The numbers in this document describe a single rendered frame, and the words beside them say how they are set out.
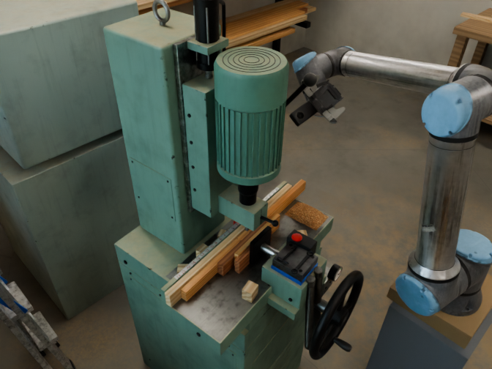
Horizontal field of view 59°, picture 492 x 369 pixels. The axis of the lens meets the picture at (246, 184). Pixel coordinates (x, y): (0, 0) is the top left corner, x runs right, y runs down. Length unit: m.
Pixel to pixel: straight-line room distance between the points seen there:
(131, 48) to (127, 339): 1.52
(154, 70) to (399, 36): 3.66
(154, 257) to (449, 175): 0.94
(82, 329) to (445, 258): 1.71
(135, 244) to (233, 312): 0.49
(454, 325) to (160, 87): 1.23
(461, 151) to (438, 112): 0.12
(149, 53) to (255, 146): 0.34
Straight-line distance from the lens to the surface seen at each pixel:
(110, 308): 2.42
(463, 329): 1.71
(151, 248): 1.54
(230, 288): 1.28
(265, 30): 3.89
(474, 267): 1.58
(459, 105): 1.13
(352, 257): 2.64
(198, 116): 1.13
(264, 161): 1.09
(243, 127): 1.03
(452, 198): 1.28
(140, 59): 1.15
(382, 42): 4.69
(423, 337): 1.78
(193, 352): 1.66
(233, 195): 1.30
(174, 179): 1.28
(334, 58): 1.60
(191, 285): 1.24
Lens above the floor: 1.92
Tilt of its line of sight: 39 degrees down
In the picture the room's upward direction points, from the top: 1 degrees clockwise
